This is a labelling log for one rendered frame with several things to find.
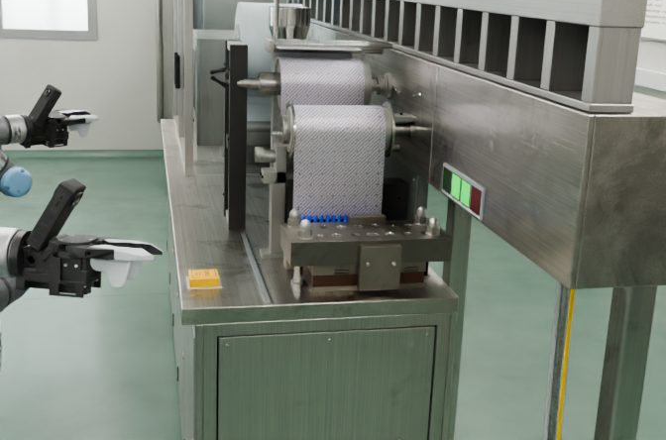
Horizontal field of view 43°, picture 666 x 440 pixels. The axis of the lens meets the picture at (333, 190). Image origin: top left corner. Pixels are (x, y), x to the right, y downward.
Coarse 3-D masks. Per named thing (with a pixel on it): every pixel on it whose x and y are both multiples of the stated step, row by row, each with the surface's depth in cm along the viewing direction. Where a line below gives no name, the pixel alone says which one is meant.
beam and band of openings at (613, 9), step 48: (384, 0) 264; (432, 0) 210; (480, 0) 180; (528, 0) 157; (576, 0) 140; (624, 0) 133; (432, 48) 224; (480, 48) 181; (528, 48) 165; (576, 48) 150; (624, 48) 136; (576, 96) 145; (624, 96) 138
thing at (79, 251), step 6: (66, 246) 122; (72, 246) 122; (78, 246) 123; (84, 246) 123; (90, 246) 123; (66, 252) 122; (72, 252) 122; (78, 252) 122; (84, 252) 121; (90, 252) 121; (96, 252) 121; (102, 252) 121; (108, 252) 122; (96, 258) 122; (102, 258) 122; (108, 258) 122
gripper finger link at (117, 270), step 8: (104, 248) 122; (112, 248) 123; (120, 248) 123; (128, 248) 123; (136, 248) 124; (120, 256) 122; (128, 256) 122; (136, 256) 122; (144, 256) 123; (152, 256) 123; (96, 264) 124; (104, 264) 123; (112, 264) 123; (120, 264) 123; (128, 264) 123; (104, 272) 124; (112, 272) 123; (120, 272) 123; (128, 272) 123; (112, 280) 123; (120, 280) 123
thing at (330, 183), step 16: (304, 160) 215; (320, 160) 216; (336, 160) 216; (352, 160) 217; (368, 160) 218; (384, 160) 219; (304, 176) 216; (320, 176) 217; (336, 176) 218; (352, 176) 218; (368, 176) 219; (304, 192) 217; (320, 192) 218; (336, 192) 219; (352, 192) 220; (368, 192) 220; (304, 208) 218; (320, 208) 219; (336, 208) 220; (352, 208) 221; (368, 208) 222
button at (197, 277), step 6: (192, 270) 209; (198, 270) 209; (204, 270) 209; (210, 270) 209; (216, 270) 209; (192, 276) 204; (198, 276) 204; (204, 276) 204; (210, 276) 204; (216, 276) 204; (192, 282) 203; (198, 282) 203; (204, 282) 203; (210, 282) 204; (216, 282) 204
